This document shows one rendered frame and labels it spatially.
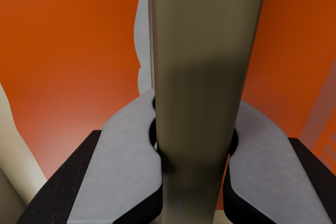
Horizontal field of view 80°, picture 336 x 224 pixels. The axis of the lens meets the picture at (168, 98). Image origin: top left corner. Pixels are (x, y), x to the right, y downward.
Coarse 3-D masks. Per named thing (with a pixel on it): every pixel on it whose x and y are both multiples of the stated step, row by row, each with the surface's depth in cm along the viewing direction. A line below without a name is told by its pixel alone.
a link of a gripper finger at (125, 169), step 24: (144, 96) 11; (120, 120) 9; (144, 120) 9; (96, 144) 8; (120, 144) 8; (144, 144) 8; (96, 168) 7; (120, 168) 7; (144, 168) 7; (96, 192) 6; (120, 192) 6; (144, 192) 6; (72, 216) 6; (96, 216) 6; (120, 216) 6; (144, 216) 7
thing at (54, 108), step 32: (0, 64) 18; (32, 64) 17; (32, 96) 19; (64, 96) 19; (96, 96) 19; (128, 96) 18; (256, 96) 18; (288, 96) 17; (32, 128) 21; (64, 128) 21; (96, 128) 21; (288, 128) 19; (64, 160) 24
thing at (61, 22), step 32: (0, 0) 15; (32, 0) 15; (64, 0) 14; (96, 0) 14; (128, 0) 14; (288, 0) 14; (320, 0) 14; (0, 32) 16; (32, 32) 16; (64, 32) 16; (96, 32) 16; (128, 32) 15; (256, 32) 15; (288, 32) 15; (320, 32) 15; (64, 64) 17; (96, 64) 17; (128, 64) 17; (256, 64) 16; (288, 64) 16; (320, 64) 16
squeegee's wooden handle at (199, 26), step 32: (160, 0) 5; (192, 0) 5; (224, 0) 5; (256, 0) 5; (160, 32) 6; (192, 32) 5; (224, 32) 5; (160, 64) 6; (192, 64) 6; (224, 64) 6; (160, 96) 7; (192, 96) 6; (224, 96) 6; (160, 128) 8; (192, 128) 7; (224, 128) 7; (192, 160) 8; (224, 160) 8; (192, 192) 9
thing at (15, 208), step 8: (0, 168) 25; (0, 176) 25; (0, 184) 25; (8, 184) 26; (0, 192) 25; (8, 192) 26; (16, 192) 28; (0, 200) 25; (8, 200) 27; (16, 200) 28; (0, 208) 25; (8, 208) 27; (16, 208) 28; (24, 208) 29; (0, 216) 25; (8, 216) 27; (16, 216) 28
